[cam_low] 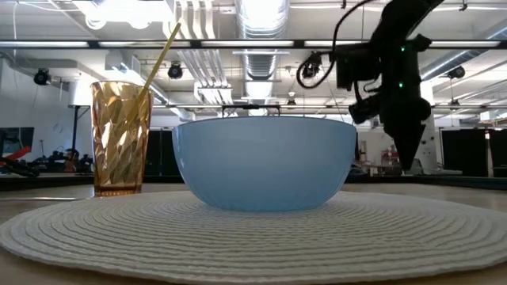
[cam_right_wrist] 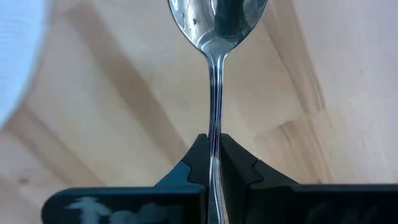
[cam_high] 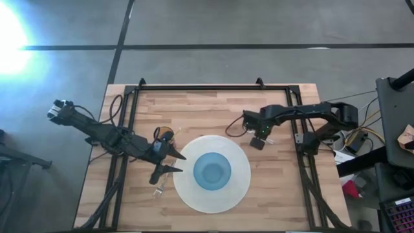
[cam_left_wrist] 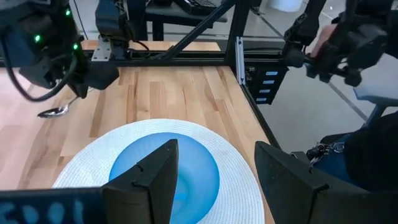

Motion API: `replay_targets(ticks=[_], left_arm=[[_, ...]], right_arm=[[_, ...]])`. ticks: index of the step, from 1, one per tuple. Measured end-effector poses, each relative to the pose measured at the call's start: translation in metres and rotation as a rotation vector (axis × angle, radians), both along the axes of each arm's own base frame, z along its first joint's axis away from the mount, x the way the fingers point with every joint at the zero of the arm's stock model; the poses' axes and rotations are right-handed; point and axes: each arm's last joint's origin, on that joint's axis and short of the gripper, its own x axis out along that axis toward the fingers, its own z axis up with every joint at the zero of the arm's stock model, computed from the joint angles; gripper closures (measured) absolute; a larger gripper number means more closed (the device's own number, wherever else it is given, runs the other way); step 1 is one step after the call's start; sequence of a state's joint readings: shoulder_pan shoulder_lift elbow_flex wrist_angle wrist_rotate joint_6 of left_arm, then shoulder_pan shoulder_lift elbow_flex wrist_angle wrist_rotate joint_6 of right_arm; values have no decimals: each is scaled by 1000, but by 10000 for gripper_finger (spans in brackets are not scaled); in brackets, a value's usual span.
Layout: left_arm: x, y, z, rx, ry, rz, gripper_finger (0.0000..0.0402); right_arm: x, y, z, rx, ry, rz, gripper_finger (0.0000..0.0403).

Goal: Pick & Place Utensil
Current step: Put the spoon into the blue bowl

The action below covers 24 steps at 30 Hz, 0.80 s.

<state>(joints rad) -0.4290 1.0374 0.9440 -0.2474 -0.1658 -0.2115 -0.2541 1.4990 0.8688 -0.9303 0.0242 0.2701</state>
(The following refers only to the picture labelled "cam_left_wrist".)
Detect person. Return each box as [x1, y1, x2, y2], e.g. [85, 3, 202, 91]
[306, 111, 398, 192]

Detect black keyboard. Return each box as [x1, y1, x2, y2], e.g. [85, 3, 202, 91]
[174, 0, 218, 16]

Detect metal key ring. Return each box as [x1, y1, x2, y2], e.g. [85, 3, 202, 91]
[307, 141, 345, 164]

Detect blue-grey chair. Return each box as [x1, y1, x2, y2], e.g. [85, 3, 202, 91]
[353, 83, 398, 129]

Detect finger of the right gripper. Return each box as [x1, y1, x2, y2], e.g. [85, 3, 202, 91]
[88, 63, 120, 91]
[70, 55, 90, 99]

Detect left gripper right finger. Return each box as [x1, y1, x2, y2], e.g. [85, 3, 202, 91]
[254, 141, 398, 224]

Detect white woven round placemat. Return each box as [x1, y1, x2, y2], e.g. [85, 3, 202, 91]
[52, 118, 266, 224]

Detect silver metal spoon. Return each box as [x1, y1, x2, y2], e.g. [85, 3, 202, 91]
[37, 88, 96, 119]

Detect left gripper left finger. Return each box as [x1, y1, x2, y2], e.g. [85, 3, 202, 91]
[102, 139, 180, 224]

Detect person's hand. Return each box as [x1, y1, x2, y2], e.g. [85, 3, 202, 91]
[310, 24, 340, 58]

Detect blue bowl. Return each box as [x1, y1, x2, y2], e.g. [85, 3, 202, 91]
[108, 132, 221, 224]

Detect silver mounting plate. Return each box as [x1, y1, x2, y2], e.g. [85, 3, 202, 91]
[91, 37, 113, 62]

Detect black box with blue labels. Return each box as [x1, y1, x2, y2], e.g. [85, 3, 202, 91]
[244, 60, 289, 106]

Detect black aluminium rig frame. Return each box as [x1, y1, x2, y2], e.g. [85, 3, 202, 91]
[0, 0, 282, 150]

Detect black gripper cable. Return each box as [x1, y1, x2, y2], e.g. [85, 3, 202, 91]
[0, 30, 78, 103]

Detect silver metal bracket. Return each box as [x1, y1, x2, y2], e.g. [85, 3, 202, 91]
[235, 36, 246, 85]

